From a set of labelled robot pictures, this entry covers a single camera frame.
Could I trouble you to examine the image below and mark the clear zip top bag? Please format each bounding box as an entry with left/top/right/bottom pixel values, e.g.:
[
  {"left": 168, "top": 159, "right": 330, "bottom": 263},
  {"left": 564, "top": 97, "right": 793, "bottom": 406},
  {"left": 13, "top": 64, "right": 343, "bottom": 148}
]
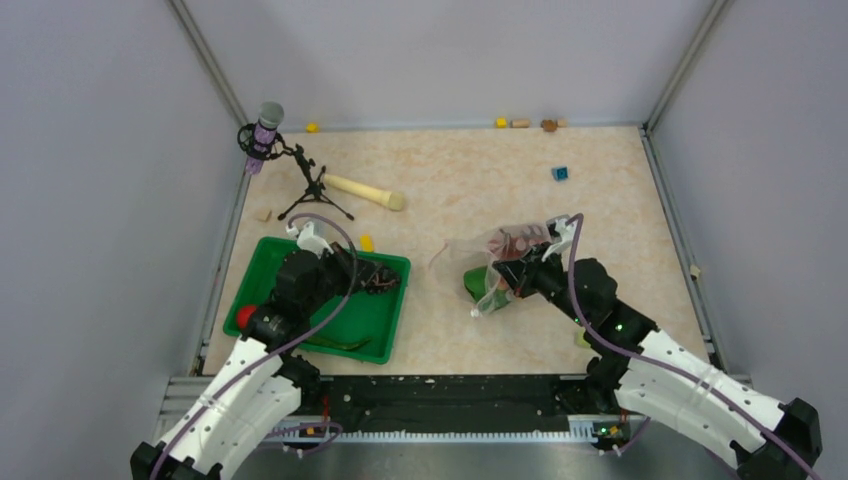
[{"left": 429, "top": 221, "right": 554, "bottom": 319}]

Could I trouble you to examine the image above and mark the yellow block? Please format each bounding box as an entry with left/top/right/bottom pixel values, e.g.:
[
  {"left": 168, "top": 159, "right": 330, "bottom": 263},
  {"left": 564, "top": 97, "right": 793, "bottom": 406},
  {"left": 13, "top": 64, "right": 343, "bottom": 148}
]
[{"left": 360, "top": 234, "right": 375, "bottom": 253}]

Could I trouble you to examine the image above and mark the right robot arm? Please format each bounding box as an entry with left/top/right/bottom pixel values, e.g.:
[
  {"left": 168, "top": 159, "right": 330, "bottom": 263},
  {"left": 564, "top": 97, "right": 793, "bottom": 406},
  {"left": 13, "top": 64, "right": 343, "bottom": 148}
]
[{"left": 493, "top": 249, "right": 822, "bottom": 479}]

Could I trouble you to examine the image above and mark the black grape bunch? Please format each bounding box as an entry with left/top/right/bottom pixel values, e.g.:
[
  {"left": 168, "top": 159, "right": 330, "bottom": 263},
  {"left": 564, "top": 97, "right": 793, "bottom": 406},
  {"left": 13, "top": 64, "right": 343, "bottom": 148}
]
[{"left": 359, "top": 264, "right": 402, "bottom": 295}]

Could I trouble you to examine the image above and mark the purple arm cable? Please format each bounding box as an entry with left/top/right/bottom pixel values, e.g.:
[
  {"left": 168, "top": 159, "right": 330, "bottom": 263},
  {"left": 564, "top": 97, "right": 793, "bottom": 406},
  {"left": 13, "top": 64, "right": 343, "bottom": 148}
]
[
  {"left": 148, "top": 213, "right": 359, "bottom": 480},
  {"left": 563, "top": 213, "right": 823, "bottom": 480}
]

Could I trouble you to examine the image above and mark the red lychee fruit bunch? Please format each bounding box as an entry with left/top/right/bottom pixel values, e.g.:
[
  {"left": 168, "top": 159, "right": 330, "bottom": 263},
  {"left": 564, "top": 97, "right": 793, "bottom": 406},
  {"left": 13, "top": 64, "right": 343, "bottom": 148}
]
[{"left": 486, "top": 228, "right": 544, "bottom": 260}]

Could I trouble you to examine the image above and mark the cream toy microphone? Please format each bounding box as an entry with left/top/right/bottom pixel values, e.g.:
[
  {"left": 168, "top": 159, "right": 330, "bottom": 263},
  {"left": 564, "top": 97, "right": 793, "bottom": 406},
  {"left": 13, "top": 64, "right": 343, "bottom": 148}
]
[{"left": 324, "top": 174, "right": 406, "bottom": 211}]

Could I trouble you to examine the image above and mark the green plastic tray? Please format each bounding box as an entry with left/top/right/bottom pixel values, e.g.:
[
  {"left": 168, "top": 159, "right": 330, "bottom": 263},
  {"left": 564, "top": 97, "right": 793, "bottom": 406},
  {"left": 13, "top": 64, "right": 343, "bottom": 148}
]
[{"left": 222, "top": 237, "right": 411, "bottom": 365}]

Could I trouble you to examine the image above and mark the peach fruit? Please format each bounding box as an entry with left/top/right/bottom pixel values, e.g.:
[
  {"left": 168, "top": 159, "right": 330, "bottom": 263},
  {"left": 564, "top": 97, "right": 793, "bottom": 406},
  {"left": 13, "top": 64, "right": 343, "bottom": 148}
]
[{"left": 236, "top": 305, "right": 257, "bottom": 331}]

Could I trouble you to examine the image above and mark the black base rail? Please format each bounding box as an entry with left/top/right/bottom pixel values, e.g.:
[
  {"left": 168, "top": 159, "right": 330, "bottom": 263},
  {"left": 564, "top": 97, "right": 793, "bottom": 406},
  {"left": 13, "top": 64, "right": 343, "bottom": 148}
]
[{"left": 295, "top": 374, "right": 628, "bottom": 434}]

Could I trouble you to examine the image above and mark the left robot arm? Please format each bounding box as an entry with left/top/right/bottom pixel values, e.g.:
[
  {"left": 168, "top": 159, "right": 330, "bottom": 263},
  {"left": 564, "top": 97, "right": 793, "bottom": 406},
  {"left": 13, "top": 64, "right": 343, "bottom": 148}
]
[{"left": 130, "top": 243, "right": 361, "bottom": 479}]

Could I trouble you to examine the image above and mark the black tripod stand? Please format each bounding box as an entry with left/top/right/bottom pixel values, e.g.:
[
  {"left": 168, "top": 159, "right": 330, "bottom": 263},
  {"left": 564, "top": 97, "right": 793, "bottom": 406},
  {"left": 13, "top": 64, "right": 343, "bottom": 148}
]
[{"left": 277, "top": 144, "right": 355, "bottom": 221}]

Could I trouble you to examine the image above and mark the green bok choy vegetable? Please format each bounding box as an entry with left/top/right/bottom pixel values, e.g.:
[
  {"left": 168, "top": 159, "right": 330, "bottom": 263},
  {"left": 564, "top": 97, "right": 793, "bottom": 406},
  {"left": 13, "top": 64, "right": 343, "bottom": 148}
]
[{"left": 463, "top": 266, "right": 515, "bottom": 314}]

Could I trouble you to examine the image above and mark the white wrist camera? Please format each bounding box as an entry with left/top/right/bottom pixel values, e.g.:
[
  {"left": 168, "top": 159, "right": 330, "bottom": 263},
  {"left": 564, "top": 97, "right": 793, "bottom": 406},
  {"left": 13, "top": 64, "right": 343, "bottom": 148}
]
[
  {"left": 542, "top": 215, "right": 577, "bottom": 261},
  {"left": 286, "top": 221, "right": 332, "bottom": 257}
]

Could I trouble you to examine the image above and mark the blue toy brick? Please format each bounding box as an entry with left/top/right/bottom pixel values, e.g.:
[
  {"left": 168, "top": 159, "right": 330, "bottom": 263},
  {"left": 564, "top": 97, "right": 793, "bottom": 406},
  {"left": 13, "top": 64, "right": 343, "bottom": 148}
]
[{"left": 551, "top": 166, "right": 569, "bottom": 182}]

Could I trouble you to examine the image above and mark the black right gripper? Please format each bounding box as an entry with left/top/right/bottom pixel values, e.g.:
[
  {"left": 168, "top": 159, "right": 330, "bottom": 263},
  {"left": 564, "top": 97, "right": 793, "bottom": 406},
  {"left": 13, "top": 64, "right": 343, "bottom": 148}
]
[{"left": 494, "top": 240, "right": 591, "bottom": 326}]

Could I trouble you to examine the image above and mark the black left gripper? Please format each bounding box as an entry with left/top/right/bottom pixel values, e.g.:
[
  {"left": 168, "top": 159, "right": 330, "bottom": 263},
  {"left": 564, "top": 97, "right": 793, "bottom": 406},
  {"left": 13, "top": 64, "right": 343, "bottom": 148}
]
[{"left": 303, "top": 240, "right": 380, "bottom": 314}]

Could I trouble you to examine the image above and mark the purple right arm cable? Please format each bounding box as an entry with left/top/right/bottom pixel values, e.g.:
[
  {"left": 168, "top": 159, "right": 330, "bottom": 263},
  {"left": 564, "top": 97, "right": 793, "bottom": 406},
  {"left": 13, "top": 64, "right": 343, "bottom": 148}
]
[{"left": 563, "top": 213, "right": 823, "bottom": 480}]

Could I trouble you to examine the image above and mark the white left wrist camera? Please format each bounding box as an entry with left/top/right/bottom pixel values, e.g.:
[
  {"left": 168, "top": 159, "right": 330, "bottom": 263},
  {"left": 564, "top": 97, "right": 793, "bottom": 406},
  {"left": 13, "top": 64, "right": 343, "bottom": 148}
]
[{"left": 286, "top": 221, "right": 332, "bottom": 257}]

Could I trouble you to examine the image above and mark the purple studio microphone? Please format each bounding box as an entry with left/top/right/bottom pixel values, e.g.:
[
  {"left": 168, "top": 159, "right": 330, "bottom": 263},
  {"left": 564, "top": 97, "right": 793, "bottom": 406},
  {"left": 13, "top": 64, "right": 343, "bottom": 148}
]
[{"left": 237, "top": 102, "right": 284, "bottom": 175}]

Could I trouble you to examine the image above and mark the light green block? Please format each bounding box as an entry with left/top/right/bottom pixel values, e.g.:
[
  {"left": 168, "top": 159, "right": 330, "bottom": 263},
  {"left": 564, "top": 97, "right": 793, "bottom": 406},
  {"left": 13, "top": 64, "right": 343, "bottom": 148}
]
[{"left": 574, "top": 331, "right": 591, "bottom": 349}]

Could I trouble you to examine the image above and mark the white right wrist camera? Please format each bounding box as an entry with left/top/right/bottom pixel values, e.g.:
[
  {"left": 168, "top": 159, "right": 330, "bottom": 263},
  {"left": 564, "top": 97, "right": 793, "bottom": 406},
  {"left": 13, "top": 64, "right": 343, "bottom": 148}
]
[{"left": 542, "top": 215, "right": 577, "bottom": 261}]

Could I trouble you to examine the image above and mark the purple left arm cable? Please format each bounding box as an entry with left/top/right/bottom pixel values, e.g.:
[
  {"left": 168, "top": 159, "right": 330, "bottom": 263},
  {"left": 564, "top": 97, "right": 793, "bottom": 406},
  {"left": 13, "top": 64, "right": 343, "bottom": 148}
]
[{"left": 148, "top": 213, "right": 359, "bottom": 480}]

